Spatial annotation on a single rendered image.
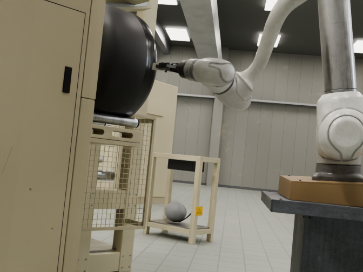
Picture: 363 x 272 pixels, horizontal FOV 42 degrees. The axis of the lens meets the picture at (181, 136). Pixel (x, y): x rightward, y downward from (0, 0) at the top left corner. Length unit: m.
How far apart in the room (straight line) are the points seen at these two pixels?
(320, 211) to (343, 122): 0.28
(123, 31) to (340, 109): 1.04
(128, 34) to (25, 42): 0.86
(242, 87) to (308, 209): 0.58
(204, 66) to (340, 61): 0.49
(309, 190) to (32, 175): 0.86
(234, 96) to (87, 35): 0.67
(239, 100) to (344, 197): 0.56
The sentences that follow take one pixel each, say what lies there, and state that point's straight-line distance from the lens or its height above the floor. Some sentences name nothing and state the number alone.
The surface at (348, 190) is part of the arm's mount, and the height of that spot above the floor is 0.70.
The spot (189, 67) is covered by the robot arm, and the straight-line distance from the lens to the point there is 1.84.
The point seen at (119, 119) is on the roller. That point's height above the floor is 0.91.
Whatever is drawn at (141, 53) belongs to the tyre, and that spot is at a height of 1.20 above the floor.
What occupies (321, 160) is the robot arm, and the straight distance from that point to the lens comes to 1.75.
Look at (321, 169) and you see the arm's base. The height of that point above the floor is 0.76.
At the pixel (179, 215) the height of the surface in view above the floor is 0.22.
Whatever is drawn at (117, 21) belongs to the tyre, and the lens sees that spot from 2.15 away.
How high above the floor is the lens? 0.74
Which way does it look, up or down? 3 degrees up
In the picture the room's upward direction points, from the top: 6 degrees clockwise
